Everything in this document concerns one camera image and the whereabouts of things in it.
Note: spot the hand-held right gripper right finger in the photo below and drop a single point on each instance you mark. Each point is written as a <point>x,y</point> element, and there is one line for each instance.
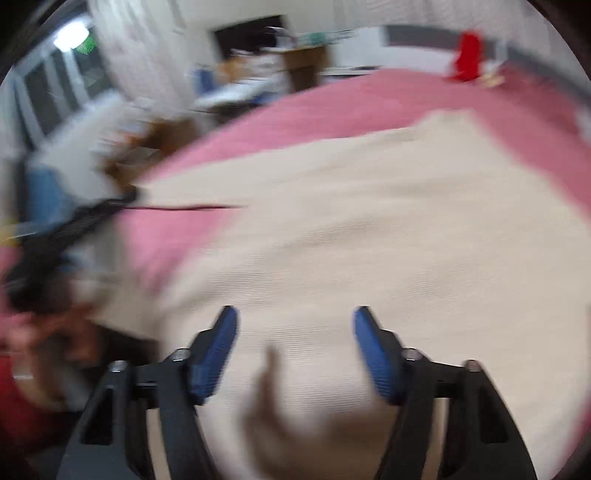
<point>376,355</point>

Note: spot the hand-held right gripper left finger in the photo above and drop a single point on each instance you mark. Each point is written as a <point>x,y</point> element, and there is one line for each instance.
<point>217,353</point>

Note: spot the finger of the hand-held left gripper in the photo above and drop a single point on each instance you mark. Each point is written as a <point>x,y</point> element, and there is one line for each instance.
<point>55,244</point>

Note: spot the beige knit garment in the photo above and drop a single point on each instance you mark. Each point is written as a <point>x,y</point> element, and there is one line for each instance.
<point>351,221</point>

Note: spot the window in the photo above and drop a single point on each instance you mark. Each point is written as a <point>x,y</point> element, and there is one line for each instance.
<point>55,83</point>

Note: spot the white curtain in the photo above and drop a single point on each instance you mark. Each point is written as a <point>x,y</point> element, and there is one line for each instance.
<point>143,50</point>

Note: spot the person's red clothing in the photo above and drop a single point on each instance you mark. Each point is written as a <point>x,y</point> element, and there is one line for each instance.
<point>21,406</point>

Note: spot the dark screen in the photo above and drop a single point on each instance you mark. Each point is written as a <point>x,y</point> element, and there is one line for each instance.
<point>244,39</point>

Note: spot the wooden cabinet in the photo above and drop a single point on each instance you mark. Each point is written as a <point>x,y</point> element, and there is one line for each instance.
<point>307,67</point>

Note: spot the pink bed sheet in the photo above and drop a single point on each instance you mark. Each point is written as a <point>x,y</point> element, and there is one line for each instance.
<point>351,106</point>

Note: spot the red plush toy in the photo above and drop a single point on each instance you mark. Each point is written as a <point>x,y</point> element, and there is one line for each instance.
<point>468,57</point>

